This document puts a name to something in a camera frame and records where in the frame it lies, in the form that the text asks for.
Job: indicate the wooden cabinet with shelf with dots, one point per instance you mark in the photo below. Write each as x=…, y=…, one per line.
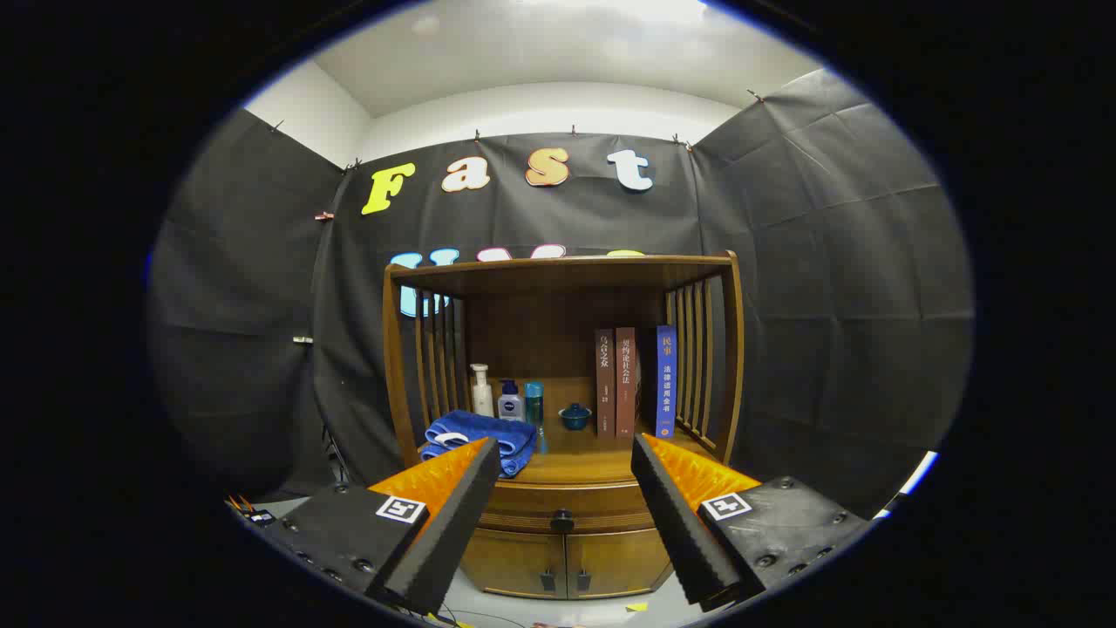
x=558, y=305

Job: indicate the black backdrop cloth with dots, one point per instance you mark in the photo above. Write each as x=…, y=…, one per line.
x=828, y=305

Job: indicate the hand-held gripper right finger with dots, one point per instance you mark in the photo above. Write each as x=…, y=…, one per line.
x=680, y=532

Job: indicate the blue folded towel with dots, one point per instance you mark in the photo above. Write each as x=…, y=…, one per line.
x=488, y=429

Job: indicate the blue lidded teacup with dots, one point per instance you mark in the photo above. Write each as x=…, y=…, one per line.
x=575, y=419

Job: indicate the wooden drawer with black knob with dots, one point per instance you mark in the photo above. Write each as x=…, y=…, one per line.
x=602, y=506

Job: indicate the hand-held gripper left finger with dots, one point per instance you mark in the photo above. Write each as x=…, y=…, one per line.
x=453, y=532

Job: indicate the white pump bottle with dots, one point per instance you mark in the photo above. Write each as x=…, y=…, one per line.
x=482, y=397

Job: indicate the dark brown book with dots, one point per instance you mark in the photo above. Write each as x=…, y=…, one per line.
x=605, y=384

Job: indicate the blue book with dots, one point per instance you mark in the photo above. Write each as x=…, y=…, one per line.
x=665, y=384

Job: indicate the reddish brown book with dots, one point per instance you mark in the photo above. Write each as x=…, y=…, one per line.
x=625, y=384

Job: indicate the teal transparent bottle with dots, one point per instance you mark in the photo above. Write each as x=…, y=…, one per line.
x=534, y=410

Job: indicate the wooden cabinet door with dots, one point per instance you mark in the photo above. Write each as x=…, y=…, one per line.
x=619, y=558
x=514, y=563

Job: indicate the wooden countertop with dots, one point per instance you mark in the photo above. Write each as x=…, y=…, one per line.
x=584, y=453

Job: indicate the white bottle with blue cap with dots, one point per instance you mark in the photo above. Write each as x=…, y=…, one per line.
x=511, y=408

